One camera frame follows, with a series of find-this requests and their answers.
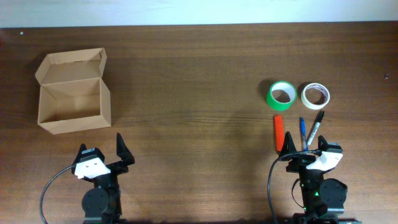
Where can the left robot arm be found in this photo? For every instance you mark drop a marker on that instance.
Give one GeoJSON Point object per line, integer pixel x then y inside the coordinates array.
{"type": "Point", "coordinates": [102, 204]}

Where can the orange utility knife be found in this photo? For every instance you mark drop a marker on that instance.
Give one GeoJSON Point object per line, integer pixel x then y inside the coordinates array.
{"type": "Point", "coordinates": [279, 132]}

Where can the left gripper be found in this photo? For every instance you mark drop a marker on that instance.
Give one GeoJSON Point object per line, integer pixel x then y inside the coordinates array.
{"type": "Point", "coordinates": [121, 167]}

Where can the brown cardboard box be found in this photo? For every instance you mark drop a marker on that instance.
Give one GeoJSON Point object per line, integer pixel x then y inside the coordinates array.
{"type": "Point", "coordinates": [73, 95]}

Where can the black white marker pen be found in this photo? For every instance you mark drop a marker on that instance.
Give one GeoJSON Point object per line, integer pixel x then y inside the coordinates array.
{"type": "Point", "coordinates": [315, 127]}

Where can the green tape roll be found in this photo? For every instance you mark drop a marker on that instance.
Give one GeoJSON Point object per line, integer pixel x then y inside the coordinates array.
{"type": "Point", "coordinates": [281, 95]}

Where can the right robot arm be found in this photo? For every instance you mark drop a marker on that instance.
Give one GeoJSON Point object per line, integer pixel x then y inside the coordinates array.
{"type": "Point", "coordinates": [323, 199]}

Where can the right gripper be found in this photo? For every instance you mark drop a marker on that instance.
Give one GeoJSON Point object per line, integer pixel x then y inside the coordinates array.
{"type": "Point", "coordinates": [300, 160]}

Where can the blue ballpoint pen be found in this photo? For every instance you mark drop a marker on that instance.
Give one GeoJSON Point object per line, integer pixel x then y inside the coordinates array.
{"type": "Point", "coordinates": [303, 134]}

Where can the cream masking tape roll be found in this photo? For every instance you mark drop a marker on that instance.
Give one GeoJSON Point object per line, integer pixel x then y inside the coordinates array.
{"type": "Point", "coordinates": [315, 96]}

